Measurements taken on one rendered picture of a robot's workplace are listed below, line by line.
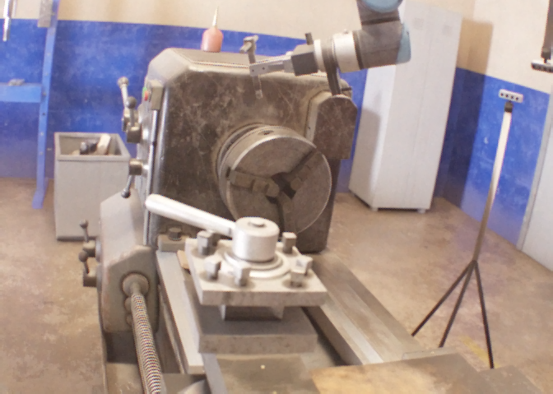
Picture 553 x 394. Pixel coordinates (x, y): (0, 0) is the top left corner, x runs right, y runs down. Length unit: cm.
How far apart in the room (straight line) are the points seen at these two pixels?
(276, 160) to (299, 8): 373
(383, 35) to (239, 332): 71
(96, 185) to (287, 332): 282
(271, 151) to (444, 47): 383
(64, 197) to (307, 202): 235
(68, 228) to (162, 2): 205
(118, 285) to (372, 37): 95
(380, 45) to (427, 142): 389
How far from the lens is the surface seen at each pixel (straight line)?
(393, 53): 125
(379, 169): 494
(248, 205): 135
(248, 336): 79
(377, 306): 147
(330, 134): 153
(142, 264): 162
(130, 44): 474
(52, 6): 420
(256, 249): 79
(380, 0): 110
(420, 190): 521
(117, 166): 353
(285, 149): 133
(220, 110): 149
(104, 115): 481
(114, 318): 170
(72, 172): 351
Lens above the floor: 147
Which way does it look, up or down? 16 degrees down
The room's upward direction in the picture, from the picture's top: 9 degrees clockwise
